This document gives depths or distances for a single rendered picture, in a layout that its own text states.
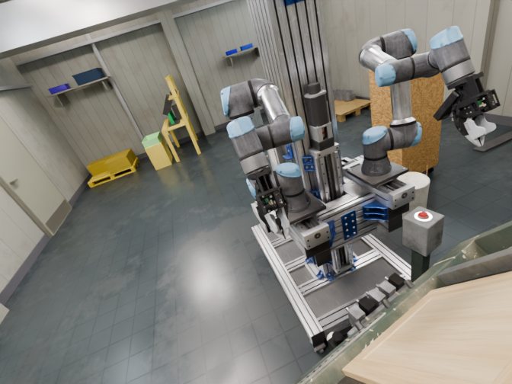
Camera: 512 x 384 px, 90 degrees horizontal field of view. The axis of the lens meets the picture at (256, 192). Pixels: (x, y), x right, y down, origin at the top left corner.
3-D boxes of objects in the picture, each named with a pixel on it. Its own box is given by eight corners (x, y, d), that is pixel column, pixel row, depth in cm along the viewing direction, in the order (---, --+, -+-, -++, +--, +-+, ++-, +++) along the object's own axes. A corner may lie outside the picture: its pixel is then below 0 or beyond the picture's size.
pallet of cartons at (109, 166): (139, 161, 682) (132, 146, 662) (137, 170, 616) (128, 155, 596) (97, 177, 666) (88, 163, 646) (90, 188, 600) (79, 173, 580)
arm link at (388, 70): (350, 42, 124) (379, 62, 85) (375, 35, 121) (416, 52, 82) (352, 67, 130) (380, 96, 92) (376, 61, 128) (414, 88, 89)
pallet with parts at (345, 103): (376, 108, 519) (376, 90, 502) (338, 123, 507) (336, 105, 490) (340, 101, 626) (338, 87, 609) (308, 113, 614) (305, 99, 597)
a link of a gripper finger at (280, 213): (289, 241, 70) (276, 210, 70) (284, 238, 76) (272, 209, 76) (299, 237, 71) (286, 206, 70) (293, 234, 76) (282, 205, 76)
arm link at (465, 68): (435, 76, 81) (456, 68, 82) (440, 90, 81) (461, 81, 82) (456, 64, 73) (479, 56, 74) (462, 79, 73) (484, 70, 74)
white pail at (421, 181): (411, 198, 267) (411, 158, 244) (436, 212, 241) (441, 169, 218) (385, 210, 262) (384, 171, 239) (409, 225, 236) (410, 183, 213)
